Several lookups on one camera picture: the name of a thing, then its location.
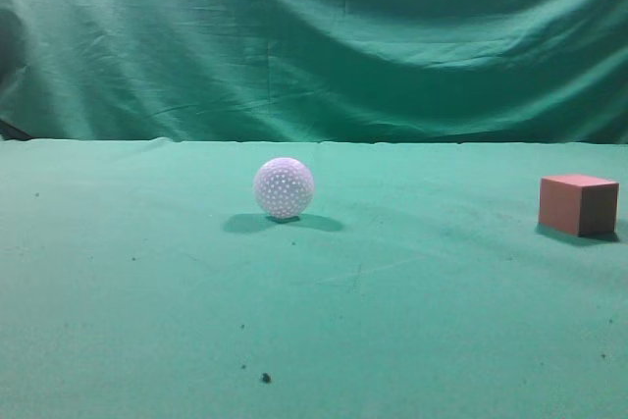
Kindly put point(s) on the red cube block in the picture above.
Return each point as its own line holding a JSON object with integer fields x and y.
{"x": 578, "y": 205}

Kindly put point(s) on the white dimpled golf ball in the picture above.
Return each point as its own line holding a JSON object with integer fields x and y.
{"x": 283, "y": 187}

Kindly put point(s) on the green backdrop cloth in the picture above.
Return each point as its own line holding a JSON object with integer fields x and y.
{"x": 316, "y": 70}

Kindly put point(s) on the green table cloth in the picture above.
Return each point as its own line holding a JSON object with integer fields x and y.
{"x": 141, "y": 279}

